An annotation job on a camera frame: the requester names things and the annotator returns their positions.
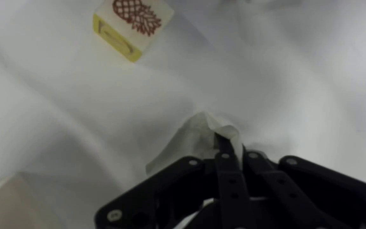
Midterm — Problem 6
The white paper towel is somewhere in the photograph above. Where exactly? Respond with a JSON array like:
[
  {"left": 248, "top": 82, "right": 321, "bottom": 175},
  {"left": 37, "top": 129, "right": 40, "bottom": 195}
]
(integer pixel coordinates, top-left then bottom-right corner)
[{"left": 145, "top": 110, "right": 245, "bottom": 175}]

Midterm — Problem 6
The small white cube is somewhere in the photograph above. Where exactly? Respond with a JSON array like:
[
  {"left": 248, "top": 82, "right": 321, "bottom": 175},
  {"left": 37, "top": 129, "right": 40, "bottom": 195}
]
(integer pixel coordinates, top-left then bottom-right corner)
[{"left": 91, "top": 0, "right": 176, "bottom": 63}]

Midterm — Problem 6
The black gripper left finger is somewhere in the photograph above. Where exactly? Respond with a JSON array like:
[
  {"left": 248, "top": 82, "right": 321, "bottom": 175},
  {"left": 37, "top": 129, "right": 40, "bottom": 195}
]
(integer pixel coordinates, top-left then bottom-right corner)
[{"left": 94, "top": 133, "right": 251, "bottom": 229}]

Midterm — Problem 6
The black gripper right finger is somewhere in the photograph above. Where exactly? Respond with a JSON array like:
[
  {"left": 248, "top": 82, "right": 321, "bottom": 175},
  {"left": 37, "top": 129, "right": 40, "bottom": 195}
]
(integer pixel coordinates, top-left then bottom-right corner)
[{"left": 232, "top": 143, "right": 366, "bottom": 229}]

